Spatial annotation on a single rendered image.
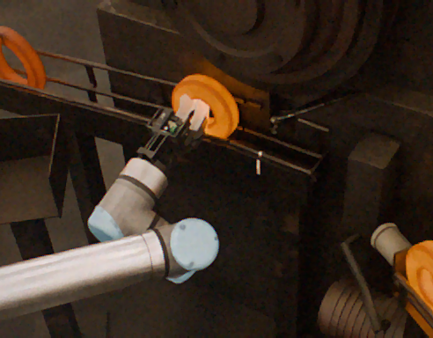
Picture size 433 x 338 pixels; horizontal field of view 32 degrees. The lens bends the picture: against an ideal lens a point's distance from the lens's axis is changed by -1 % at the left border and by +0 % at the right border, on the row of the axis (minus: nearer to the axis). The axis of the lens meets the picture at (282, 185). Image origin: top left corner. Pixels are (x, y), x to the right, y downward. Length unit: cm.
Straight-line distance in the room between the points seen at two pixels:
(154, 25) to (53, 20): 182
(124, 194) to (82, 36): 193
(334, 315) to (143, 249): 44
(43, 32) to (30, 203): 179
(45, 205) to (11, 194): 9
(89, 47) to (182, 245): 202
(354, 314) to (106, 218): 52
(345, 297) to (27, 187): 73
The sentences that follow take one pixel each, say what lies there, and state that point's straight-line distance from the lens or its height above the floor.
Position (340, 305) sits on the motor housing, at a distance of 154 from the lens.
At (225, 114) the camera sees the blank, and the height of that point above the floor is 76.
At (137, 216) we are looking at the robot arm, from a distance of 145.
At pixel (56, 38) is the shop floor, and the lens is 335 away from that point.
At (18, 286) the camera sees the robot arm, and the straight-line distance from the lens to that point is 127.
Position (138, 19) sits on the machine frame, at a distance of 170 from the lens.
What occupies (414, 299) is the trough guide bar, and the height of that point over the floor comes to 66.
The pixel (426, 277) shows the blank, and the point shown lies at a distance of 139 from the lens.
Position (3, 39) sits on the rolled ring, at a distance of 194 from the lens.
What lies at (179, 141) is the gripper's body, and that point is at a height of 78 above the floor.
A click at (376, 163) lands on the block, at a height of 80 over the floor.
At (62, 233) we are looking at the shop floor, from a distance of 246.
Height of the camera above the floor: 175
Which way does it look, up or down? 44 degrees down
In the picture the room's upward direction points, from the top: straight up
